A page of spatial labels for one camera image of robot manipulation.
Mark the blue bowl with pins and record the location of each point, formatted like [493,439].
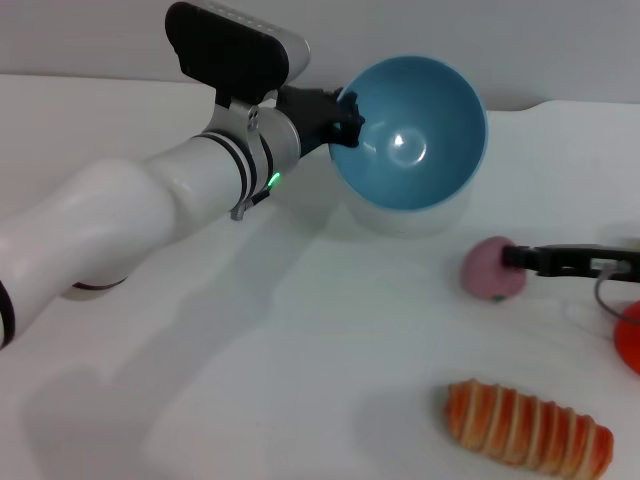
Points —
[415,150]

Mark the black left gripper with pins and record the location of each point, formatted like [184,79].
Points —
[312,117]

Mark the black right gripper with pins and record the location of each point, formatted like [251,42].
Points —
[570,260]

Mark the red round toy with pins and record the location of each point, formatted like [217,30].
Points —
[631,340]

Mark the orange striped toy bread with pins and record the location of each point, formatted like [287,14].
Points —
[525,430]

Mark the pink toy peach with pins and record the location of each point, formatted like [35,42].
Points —
[482,275]

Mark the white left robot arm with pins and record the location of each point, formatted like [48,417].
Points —
[125,210]

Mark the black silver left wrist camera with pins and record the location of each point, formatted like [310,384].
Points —
[230,50]

